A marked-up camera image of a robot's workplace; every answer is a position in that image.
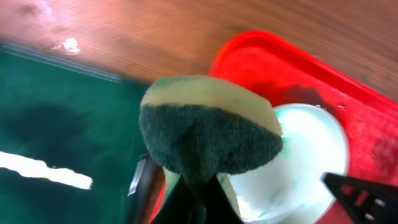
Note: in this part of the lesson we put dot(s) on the green yellow sponge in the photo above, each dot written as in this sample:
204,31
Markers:
197,127

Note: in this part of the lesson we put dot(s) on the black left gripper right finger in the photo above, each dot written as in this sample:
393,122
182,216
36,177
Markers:
218,208

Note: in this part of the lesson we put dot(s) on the black water tray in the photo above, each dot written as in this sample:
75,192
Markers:
71,148

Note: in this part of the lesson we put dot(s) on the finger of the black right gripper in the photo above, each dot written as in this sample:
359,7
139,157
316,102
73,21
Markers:
364,201

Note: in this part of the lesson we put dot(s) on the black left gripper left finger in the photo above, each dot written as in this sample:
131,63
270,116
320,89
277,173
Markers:
178,207

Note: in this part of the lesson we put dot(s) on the white plate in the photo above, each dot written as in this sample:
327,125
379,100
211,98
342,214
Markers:
290,189

